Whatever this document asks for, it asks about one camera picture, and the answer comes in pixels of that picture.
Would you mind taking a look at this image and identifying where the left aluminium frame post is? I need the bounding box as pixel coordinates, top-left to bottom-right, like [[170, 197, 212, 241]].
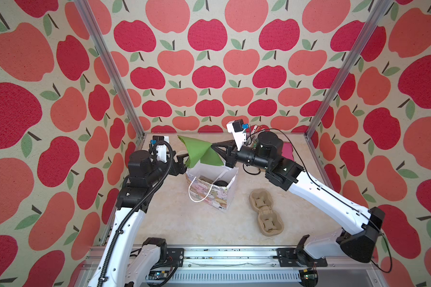
[[74, 0, 145, 140]]

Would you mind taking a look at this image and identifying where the black corrugated cable conduit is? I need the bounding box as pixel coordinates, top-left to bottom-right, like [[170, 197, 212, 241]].
[[96, 140, 175, 287]]

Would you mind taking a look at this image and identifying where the cardboard two-cup carrier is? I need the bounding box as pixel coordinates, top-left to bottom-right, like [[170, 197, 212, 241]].
[[249, 189, 284, 237]]

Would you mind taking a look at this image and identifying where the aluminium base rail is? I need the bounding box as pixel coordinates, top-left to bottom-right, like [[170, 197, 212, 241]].
[[85, 244, 385, 287]]

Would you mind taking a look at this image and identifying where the green napkin stack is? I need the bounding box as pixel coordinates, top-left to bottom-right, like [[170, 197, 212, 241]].
[[178, 136, 224, 168]]

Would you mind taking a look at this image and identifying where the right aluminium frame post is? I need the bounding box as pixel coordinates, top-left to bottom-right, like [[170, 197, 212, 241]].
[[305, 0, 392, 140]]

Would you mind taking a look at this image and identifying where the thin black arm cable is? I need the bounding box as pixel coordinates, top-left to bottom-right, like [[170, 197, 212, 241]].
[[242, 128, 393, 274]]

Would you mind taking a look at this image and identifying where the black cup lid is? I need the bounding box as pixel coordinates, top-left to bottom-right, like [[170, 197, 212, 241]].
[[214, 180, 229, 188]]

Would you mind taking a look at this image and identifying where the cartoon animal gift bag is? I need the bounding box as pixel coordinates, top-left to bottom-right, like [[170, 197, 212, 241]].
[[185, 163, 239, 213]]

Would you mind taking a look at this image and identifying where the pink napkin stack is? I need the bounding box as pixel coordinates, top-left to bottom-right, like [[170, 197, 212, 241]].
[[281, 142, 295, 161]]

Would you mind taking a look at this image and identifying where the cutlery in pink holder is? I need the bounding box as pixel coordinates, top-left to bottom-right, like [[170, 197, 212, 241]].
[[245, 125, 269, 147]]

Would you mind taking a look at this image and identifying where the aluminium frame post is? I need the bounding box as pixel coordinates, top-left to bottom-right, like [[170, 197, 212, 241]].
[[305, 0, 392, 140], [74, 0, 145, 140]]

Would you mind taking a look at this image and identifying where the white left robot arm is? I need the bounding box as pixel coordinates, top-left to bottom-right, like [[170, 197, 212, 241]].
[[88, 145, 188, 287]]

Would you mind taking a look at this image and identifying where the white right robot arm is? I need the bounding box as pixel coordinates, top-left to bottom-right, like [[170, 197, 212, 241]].
[[211, 131, 385, 266]]

